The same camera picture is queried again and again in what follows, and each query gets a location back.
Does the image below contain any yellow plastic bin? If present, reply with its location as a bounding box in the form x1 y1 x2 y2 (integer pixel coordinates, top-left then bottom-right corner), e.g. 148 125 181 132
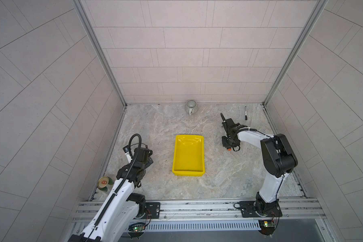
172 135 205 176

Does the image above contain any right circuit board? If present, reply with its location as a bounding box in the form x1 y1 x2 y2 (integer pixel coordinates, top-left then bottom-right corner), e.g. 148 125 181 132
258 220 276 236

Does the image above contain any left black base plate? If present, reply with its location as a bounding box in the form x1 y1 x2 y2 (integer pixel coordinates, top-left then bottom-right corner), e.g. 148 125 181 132
136 202 161 219

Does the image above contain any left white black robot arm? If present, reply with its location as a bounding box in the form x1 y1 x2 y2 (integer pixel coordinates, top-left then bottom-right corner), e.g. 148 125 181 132
68 134 153 242

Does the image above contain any left green circuit board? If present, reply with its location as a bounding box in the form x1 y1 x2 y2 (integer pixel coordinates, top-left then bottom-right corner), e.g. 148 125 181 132
128 222 146 238

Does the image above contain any ribbed grey ceramic cup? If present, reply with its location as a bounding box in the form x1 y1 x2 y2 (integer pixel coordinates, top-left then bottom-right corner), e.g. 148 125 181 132
185 100 198 116

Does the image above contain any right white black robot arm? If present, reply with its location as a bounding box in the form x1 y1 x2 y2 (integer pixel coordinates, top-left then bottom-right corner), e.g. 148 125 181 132
220 114 298 218

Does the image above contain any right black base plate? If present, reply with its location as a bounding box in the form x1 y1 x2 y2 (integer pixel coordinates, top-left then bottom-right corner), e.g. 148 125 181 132
234 201 283 218

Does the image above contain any aluminium mounting rail frame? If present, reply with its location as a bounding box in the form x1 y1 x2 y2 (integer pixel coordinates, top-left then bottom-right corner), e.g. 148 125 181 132
66 198 330 242

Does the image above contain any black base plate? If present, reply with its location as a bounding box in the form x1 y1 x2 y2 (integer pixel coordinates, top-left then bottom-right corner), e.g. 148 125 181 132
234 201 283 218
136 202 161 219

